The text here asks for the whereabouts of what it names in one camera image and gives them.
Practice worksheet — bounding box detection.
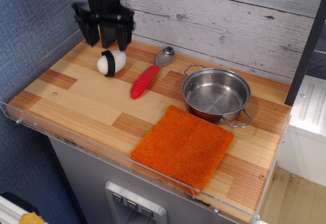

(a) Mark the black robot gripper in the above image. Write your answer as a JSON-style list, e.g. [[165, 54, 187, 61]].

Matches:
[[72, 0, 134, 51]]

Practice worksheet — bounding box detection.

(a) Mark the white egg with black band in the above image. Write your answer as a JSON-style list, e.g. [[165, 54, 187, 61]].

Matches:
[[97, 50, 126, 77]]

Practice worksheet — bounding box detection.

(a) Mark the small steel pot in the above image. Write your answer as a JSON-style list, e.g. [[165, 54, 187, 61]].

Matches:
[[181, 64, 252, 128]]

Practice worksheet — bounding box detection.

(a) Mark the orange knitted cloth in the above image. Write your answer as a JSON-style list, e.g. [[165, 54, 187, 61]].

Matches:
[[131, 105, 235, 190]]

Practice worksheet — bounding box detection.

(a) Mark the grey cabinet with button panel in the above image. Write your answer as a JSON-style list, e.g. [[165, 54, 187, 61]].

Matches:
[[50, 138, 230, 223]]

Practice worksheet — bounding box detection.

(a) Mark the black and yellow object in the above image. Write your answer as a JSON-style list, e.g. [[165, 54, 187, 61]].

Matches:
[[1, 192, 46, 223]]

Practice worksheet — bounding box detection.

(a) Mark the white appliance at right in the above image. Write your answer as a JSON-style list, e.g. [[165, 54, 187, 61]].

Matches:
[[277, 75, 325, 186]]

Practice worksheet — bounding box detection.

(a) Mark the dark left frame post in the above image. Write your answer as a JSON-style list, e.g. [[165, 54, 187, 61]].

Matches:
[[99, 25, 117, 49]]

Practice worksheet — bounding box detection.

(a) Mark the dark frame post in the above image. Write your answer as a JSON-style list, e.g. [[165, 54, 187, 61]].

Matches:
[[285, 0, 325, 106], [99, 25, 117, 49]]

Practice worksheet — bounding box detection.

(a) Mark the spoon with red handle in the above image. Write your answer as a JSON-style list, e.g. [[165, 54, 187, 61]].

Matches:
[[130, 47, 175, 99]]

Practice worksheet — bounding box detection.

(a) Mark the dark right frame post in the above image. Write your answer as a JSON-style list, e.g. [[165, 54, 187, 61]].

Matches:
[[285, 0, 325, 106]]

